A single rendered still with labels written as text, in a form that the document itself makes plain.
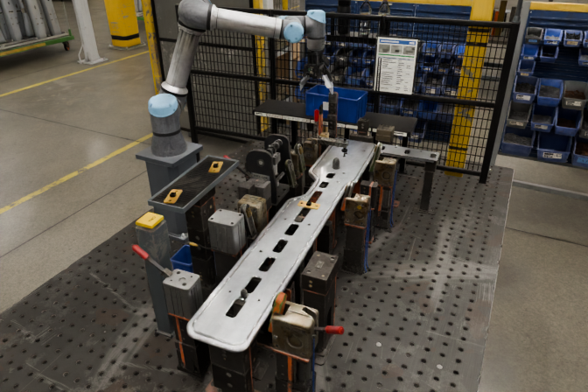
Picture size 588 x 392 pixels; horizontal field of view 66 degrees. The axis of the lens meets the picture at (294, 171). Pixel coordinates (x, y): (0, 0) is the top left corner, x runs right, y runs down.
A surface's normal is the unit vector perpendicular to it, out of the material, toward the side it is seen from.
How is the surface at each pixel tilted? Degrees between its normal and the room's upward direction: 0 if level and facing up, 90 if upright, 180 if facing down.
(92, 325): 0
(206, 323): 0
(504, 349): 0
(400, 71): 90
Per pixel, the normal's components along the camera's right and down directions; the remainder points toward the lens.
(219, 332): -0.01, -0.88
